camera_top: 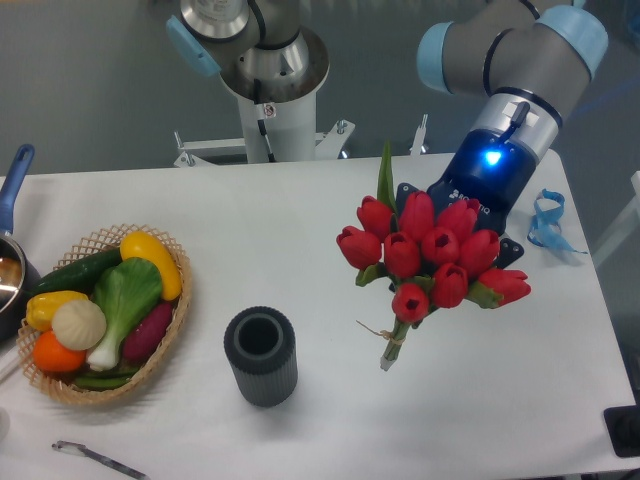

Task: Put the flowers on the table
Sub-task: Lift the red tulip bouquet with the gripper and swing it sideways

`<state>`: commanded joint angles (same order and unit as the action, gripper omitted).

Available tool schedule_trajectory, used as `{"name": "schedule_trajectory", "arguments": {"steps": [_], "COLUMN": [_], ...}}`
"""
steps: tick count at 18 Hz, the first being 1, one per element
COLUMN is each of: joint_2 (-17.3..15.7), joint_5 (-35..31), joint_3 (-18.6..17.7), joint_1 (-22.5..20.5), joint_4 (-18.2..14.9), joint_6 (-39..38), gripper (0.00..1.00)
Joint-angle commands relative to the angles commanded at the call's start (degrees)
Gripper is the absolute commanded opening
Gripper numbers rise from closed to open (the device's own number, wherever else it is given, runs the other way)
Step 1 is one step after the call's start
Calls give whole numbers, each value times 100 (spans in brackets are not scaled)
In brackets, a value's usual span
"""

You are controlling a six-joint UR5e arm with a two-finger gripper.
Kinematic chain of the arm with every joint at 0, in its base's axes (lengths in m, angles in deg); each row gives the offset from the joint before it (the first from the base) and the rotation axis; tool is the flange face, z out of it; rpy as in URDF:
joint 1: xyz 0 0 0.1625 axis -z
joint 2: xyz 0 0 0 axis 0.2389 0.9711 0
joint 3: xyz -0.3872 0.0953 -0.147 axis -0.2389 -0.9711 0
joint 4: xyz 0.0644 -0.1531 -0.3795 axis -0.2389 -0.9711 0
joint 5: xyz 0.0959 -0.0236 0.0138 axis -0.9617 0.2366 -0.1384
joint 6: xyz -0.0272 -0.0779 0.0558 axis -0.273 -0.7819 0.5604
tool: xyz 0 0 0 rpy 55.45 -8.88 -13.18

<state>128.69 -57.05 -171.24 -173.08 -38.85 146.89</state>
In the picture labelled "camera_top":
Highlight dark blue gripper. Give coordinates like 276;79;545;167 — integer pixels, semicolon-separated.
395;129;536;269

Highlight red tulip bouquet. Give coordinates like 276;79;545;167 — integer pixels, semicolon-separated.
336;147;531;371

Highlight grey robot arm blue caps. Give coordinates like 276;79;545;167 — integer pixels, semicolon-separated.
166;1;608;232

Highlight blue ribbon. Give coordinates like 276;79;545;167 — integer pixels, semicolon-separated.
527;189;587;254

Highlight dark grey ribbed vase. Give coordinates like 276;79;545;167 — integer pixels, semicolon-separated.
223;306;298;408

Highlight black device at edge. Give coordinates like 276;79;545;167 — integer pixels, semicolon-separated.
603;405;639;458

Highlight purple sweet potato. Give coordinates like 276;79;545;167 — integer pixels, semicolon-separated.
122;302;173;364

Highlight green bok choy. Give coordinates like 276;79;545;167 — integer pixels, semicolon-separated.
87;257;162;372

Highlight woven wicker basket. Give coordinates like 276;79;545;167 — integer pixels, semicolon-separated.
16;224;192;405

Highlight green cucumber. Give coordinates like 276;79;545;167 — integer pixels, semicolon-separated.
31;249;122;295

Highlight white steamed bun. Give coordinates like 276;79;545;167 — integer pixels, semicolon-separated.
51;300;107;351

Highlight green pea pods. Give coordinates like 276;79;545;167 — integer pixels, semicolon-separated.
72;367;139;391

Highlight yellow bell pepper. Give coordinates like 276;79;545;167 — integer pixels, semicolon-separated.
25;290;89;332

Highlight orange fruit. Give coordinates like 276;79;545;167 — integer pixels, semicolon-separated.
33;331;86;373

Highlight white metal base frame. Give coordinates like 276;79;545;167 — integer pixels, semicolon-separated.
174;113;429;167

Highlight white chair frame right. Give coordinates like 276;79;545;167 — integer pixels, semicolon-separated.
591;171;639;269

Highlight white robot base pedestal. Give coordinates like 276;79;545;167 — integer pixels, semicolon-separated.
222;27;329;164

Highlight blue handled saucepan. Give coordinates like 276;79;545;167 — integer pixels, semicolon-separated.
1;144;40;341

